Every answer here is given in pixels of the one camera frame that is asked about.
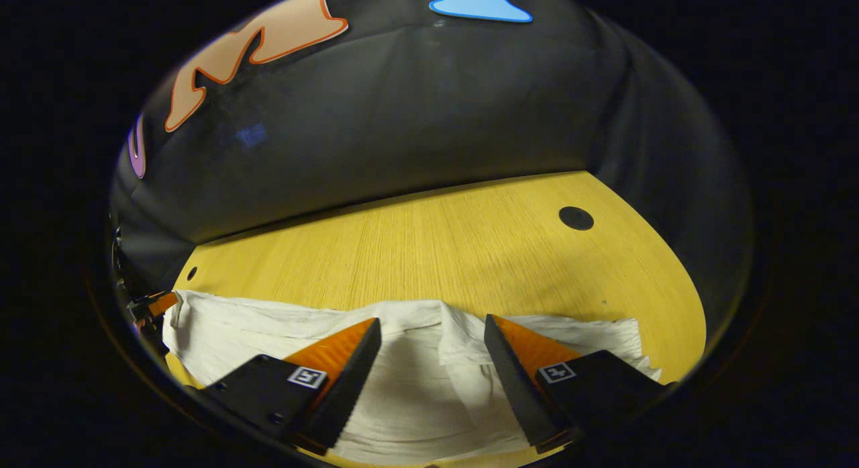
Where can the white jeans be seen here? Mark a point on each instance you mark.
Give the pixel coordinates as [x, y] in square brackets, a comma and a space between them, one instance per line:
[416, 387]

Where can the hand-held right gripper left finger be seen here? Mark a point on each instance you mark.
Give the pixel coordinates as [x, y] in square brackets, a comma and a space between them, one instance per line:
[349, 381]

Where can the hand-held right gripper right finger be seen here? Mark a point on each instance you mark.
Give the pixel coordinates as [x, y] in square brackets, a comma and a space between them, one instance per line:
[513, 381]

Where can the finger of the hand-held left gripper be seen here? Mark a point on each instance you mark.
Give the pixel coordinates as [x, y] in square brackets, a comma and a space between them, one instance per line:
[158, 305]

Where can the black backdrop cloth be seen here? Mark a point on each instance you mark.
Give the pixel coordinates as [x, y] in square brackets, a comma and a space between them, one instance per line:
[416, 119]

